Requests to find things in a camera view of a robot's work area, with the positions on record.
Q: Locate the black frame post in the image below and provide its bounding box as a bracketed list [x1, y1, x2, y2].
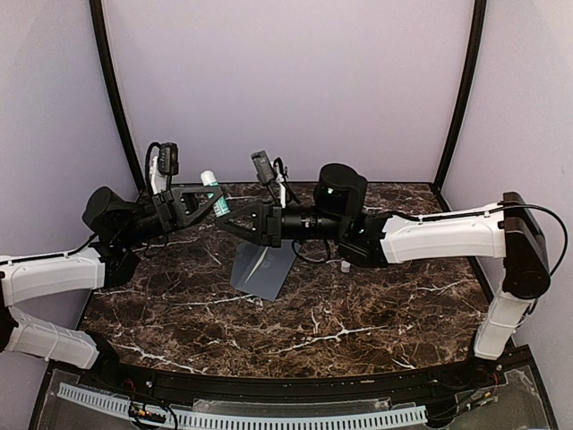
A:
[89, 0, 145, 192]
[432, 0, 487, 193]

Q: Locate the green and white glue stick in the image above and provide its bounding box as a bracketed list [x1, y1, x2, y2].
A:
[200, 170, 229, 219]

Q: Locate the right black frame post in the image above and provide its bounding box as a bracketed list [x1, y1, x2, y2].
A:
[432, 0, 487, 193]

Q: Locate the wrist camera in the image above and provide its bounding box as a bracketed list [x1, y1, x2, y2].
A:
[158, 142, 179, 176]
[251, 150, 277, 185]

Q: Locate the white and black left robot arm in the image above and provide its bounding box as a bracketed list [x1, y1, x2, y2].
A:
[1, 185, 223, 391]

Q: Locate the grey paper envelope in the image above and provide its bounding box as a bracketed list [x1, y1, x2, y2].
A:
[230, 240, 296, 302]

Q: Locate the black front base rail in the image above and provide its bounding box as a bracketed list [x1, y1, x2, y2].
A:
[45, 346, 536, 405]

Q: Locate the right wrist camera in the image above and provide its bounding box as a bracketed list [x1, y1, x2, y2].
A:
[251, 150, 277, 185]

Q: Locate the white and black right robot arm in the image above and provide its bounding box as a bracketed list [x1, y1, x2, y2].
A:
[215, 163, 557, 389]

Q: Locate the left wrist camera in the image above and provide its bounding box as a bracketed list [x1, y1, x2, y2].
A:
[158, 142, 179, 176]

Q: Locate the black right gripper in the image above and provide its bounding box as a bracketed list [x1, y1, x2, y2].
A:
[217, 197, 348, 246]

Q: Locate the white slotted cable duct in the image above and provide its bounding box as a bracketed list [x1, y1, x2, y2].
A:
[56, 383, 428, 429]

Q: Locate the left black frame post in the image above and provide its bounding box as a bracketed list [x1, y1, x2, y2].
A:
[89, 0, 145, 192]

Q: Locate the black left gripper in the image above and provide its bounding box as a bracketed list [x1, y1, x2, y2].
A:
[116, 184, 226, 247]

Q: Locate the white glue stick cap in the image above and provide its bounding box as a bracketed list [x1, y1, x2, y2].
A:
[340, 261, 351, 273]

